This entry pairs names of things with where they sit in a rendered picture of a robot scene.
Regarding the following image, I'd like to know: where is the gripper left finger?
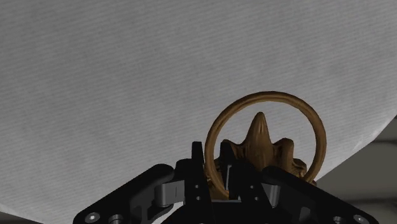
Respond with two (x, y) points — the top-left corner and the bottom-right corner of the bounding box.
(72, 141), (216, 224)

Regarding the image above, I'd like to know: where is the brown ring-shaped figure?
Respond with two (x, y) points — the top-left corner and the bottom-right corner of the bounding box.
(204, 90), (328, 201)

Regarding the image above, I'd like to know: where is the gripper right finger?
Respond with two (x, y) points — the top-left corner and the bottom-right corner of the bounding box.
(219, 141), (380, 224)

